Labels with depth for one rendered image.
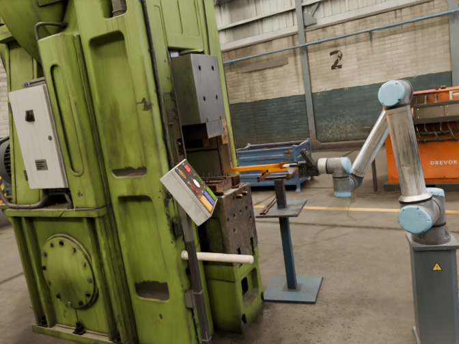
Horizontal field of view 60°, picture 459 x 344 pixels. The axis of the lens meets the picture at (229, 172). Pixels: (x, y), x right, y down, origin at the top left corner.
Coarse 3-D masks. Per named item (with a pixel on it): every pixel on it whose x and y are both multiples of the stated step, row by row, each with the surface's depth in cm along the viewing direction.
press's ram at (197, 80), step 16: (176, 64) 233; (192, 64) 228; (208, 64) 244; (176, 80) 236; (192, 80) 230; (208, 80) 243; (176, 96) 238; (192, 96) 233; (208, 96) 242; (192, 112) 235; (208, 112) 241; (224, 112) 258
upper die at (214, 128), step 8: (184, 128) 246; (192, 128) 244; (200, 128) 241; (208, 128) 240; (216, 128) 248; (184, 136) 247; (192, 136) 245; (200, 136) 242; (208, 136) 240; (216, 136) 248
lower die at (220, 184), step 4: (228, 176) 261; (204, 180) 259; (212, 180) 256; (216, 180) 254; (220, 180) 252; (224, 180) 254; (228, 180) 258; (208, 184) 250; (212, 184) 248; (216, 184) 246; (220, 184) 249; (224, 184) 254; (228, 184) 258; (212, 188) 246; (216, 188) 245; (220, 188) 249; (224, 188) 253; (228, 188) 258
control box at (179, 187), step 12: (180, 168) 192; (192, 168) 212; (168, 180) 181; (180, 180) 181; (192, 180) 196; (180, 192) 182; (192, 192) 182; (180, 204) 183; (192, 204) 183; (192, 216) 184; (204, 216) 183
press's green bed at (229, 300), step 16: (256, 256) 276; (208, 272) 257; (224, 272) 251; (240, 272) 255; (256, 272) 277; (208, 288) 261; (224, 288) 255; (240, 288) 255; (256, 288) 279; (224, 304) 258; (240, 304) 254; (256, 304) 273; (224, 320) 260; (240, 320) 254
